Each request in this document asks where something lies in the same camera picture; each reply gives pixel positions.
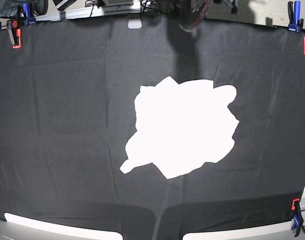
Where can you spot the white t-shirt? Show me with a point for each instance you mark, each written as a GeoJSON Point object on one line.
{"type": "Point", "coordinates": [181, 126]}

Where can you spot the red clamp top left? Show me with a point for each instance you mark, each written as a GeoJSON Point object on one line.
{"type": "Point", "coordinates": [14, 33]}

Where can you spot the blue clamp top right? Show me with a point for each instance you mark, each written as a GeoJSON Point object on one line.
{"type": "Point", "coordinates": [295, 22]}

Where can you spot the dark box top left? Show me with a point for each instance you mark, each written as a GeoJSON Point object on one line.
{"type": "Point", "coordinates": [61, 5]}

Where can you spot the black table cloth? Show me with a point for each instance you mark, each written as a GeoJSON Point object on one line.
{"type": "Point", "coordinates": [67, 110]}

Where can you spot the blue clamp top left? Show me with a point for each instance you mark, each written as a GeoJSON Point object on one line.
{"type": "Point", "coordinates": [27, 13]}

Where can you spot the blue red clamp bottom right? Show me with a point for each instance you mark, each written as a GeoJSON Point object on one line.
{"type": "Point", "coordinates": [296, 217]}

